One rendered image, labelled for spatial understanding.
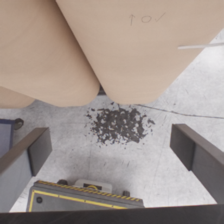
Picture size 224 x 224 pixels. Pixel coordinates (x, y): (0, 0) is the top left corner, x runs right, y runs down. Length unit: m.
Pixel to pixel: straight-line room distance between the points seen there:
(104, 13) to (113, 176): 1.16
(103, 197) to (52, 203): 0.30
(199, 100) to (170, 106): 0.23
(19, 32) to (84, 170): 1.09
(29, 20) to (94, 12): 0.18
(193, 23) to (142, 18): 0.09
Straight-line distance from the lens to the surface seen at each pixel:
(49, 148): 0.17
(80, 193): 1.03
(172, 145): 0.17
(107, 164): 1.28
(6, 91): 1.04
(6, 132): 1.45
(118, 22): 0.30
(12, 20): 0.41
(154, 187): 1.33
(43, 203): 1.13
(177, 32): 0.34
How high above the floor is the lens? 1.25
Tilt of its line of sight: 81 degrees down
